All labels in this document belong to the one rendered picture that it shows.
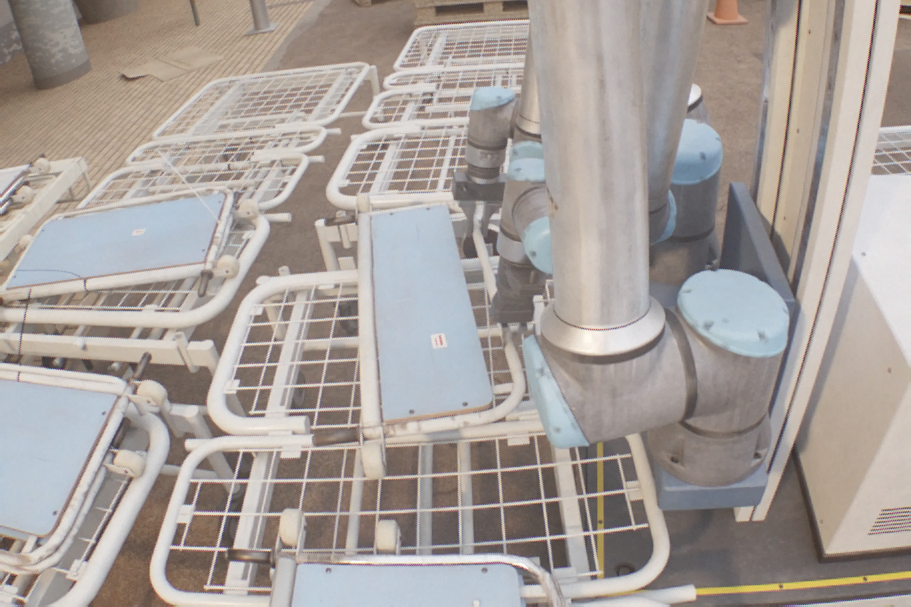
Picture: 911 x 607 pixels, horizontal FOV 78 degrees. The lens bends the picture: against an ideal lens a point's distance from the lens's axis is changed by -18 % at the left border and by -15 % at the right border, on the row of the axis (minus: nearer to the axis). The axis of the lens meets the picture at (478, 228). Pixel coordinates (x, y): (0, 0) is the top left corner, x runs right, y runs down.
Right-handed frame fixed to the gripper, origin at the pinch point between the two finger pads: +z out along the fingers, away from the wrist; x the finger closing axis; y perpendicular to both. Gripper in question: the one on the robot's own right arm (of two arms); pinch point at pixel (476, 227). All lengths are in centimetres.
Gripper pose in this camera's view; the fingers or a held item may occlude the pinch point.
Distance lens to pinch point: 158.7
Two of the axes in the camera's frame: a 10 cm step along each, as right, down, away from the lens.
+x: 9.8, 0.1, 1.8
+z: -1.0, 8.6, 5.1
